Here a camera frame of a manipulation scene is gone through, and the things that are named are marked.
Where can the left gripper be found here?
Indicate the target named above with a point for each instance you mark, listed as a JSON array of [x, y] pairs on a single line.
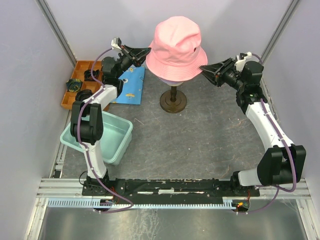
[[137, 56]]

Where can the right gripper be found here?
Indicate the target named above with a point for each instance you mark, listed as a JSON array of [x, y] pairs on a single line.
[[212, 71]]

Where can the blue printed cloth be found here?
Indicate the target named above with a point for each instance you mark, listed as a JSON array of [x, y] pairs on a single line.
[[133, 81]]

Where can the pink bucket hat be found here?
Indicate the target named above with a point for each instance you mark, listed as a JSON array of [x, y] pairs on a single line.
[[176, 54]]

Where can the purple bucket hat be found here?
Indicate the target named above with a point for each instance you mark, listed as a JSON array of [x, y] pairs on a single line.
[[170, 81]]

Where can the cream mannequin head stand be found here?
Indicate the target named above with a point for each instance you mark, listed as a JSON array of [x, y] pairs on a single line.
[[173, 100]]

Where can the teal plastic basket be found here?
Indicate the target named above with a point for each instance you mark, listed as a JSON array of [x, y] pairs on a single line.
[[117, 135]]

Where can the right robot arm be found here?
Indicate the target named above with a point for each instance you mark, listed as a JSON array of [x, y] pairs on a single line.
[[283, 161]]

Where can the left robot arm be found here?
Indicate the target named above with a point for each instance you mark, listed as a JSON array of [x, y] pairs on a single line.
[[87, 116]]

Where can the dark brown rolled tie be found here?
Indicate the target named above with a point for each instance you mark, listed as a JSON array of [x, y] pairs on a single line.
[[83, 95]]

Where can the yellow blue rolled tie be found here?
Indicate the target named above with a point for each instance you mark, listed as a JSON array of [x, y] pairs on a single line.
[[74, 85]]

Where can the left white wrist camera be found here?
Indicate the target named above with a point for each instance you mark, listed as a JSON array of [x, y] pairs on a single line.
[[116, 44]]

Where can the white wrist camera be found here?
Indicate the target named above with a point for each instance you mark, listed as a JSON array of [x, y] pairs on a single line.
[[241, 59], [116, 44]]

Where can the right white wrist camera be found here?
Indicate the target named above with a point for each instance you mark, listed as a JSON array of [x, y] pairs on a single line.
[[241, 59]]

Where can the right aluminium corner post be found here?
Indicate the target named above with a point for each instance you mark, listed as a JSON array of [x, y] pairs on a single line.
[[281, 26]]

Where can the aluminium corner post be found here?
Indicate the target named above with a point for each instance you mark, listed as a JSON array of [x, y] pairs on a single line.
[[48, 14], [281, 26]]

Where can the left aluminium corner post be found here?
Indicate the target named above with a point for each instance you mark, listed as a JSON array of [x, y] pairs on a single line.
[[48, 14]]

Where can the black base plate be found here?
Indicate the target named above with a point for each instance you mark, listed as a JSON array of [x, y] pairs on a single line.
[[168, 191]]

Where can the light blue cable duct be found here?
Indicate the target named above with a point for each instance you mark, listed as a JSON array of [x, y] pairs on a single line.
[[96, 203]]

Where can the aluminium front rail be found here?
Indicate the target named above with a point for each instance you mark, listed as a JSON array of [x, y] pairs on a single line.
[[71, 188]]

